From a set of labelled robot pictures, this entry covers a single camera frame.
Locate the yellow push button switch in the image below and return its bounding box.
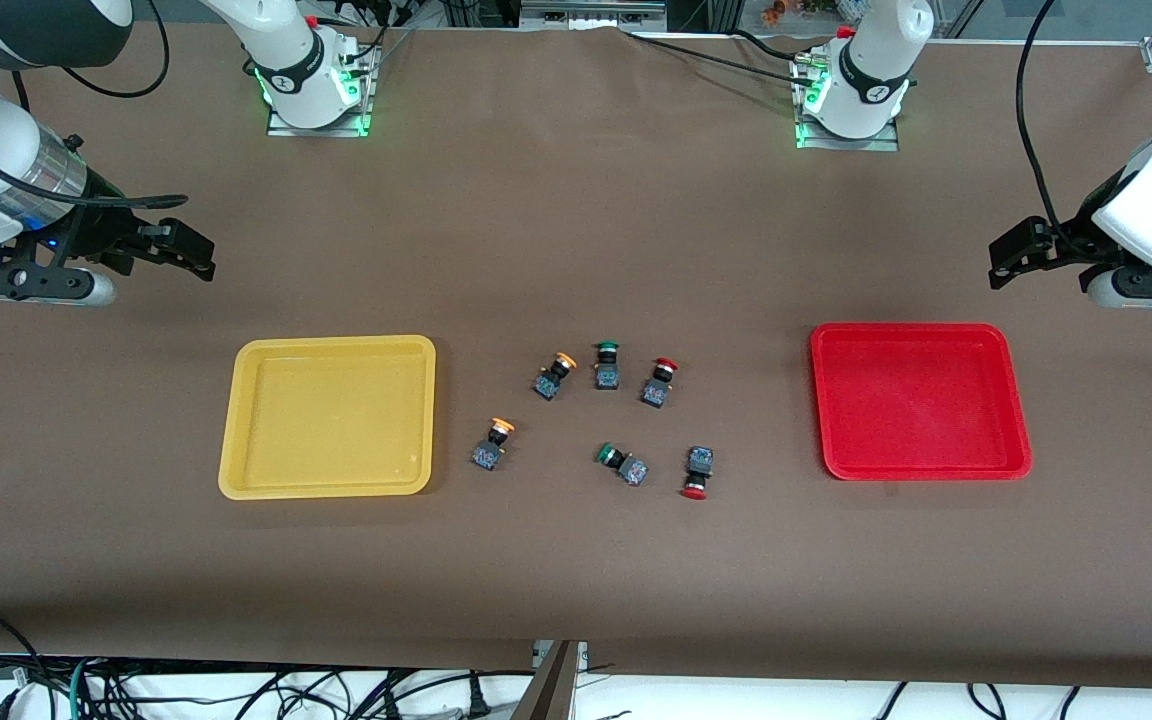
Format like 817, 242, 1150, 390
470, 417, 517, 473
533, 352, 578, 402

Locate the red push button switch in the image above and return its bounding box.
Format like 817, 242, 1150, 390
679, 446, 716, 500
639, 357, 680, 409

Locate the red plastic tray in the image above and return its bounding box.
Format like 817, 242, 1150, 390
809, 322, 1034, 482

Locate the yellow plastic tray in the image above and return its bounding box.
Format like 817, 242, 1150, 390
217, 334, 437, 500

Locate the orange decorative object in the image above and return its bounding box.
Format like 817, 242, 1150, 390
760, 0, 837, 27

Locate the brown table mat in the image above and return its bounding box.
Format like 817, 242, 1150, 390
0, 20, 1152, 691

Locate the grey metal box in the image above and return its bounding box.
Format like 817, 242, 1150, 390
519, 0, 667, 31

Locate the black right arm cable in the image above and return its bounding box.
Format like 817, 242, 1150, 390
0, 0, 189, 211

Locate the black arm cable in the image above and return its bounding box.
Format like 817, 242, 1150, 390
0, 0, 189, 211
1016, 0, 1102, 263

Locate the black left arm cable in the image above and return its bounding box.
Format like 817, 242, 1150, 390
1016, 0, 1102, 263

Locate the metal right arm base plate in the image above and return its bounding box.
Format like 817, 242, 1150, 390
266, 40, 382, 139

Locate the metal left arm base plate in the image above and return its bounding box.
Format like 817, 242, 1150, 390
796, 118, 902, 153

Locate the black table cable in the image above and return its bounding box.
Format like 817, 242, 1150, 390
619, 25, 837, 86

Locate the green floor cable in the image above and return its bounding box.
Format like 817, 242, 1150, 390
64, 655, 95, 720

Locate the grey table post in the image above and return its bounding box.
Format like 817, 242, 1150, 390
511, 640, 589, 720

